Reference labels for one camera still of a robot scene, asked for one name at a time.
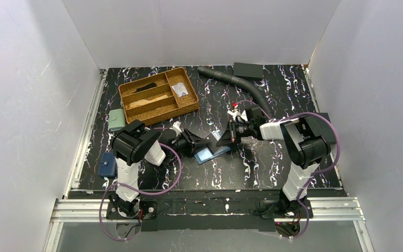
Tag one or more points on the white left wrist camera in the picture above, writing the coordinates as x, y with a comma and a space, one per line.
176, 127

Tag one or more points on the black flat box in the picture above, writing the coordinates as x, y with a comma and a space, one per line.
248, 71

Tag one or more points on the black item in tray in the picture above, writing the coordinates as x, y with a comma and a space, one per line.
146, 87

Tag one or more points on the white card in tray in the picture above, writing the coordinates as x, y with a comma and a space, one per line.
180, 89

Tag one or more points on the light blue card holder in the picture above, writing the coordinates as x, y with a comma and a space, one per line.
211, 150

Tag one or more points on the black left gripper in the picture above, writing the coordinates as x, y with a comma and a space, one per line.
191, 142

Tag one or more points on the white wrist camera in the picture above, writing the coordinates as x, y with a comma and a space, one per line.
176, 127
234, 111

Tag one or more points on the wooden utensil in tray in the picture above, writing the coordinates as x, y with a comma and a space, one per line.
143, 102

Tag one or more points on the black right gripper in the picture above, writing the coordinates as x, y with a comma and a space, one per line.
230, 131

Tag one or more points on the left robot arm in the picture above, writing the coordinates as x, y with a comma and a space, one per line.
136, 142

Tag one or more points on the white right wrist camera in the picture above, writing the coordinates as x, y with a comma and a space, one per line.
234, 111

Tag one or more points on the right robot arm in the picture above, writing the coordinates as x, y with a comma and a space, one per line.
308, 138

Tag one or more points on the dark blue wallet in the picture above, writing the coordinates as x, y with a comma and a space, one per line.
108, 167

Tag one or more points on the green small wallet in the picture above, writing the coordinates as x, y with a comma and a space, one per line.
116, 120

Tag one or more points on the woven wicker organizer tray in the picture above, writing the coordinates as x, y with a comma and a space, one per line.
161, 110

